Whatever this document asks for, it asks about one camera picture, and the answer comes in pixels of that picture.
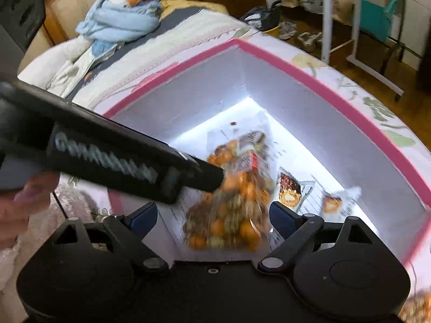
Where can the grey white shoe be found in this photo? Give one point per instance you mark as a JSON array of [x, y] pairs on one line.
[[309, 42], [287, 30]]

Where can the cardboard box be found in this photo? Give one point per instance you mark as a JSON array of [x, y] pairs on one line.
[[345, 3]]

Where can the clear bag of orange snacks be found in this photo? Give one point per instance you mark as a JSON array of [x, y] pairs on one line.
[[235, 222]]

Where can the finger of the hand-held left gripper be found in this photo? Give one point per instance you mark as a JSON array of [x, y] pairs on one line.
[[208, 176]]

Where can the yellow bin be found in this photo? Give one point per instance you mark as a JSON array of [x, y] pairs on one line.
[[274, 31]]

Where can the teal bag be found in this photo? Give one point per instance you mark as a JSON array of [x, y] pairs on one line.
[[377, 20]]

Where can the goose plush with blue scarf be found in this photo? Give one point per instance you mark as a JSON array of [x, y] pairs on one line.
[[114, 16]]

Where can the white snack bar packet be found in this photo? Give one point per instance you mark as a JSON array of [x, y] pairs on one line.
[[331, 203], [289, 188]]

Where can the fluffy pale pink blanket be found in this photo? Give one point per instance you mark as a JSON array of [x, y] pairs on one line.
[[27, 276]]

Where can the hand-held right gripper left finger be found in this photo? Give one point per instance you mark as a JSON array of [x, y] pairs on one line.
[[144, 216]]

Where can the person's left hand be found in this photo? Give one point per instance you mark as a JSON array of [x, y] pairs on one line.
[[20, 205]]

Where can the pink rimmed white box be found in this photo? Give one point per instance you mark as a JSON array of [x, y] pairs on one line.
[[303, 114]]

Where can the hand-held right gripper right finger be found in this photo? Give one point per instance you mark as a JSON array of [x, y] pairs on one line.
[[281, 213]]

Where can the white cabinet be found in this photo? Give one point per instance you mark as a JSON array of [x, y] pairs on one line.
[[414, 13]]

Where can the white metal stand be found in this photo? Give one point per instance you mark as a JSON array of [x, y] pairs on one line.
[[326, 23]]

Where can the black bag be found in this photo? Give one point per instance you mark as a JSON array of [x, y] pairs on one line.
[[261, 15]]

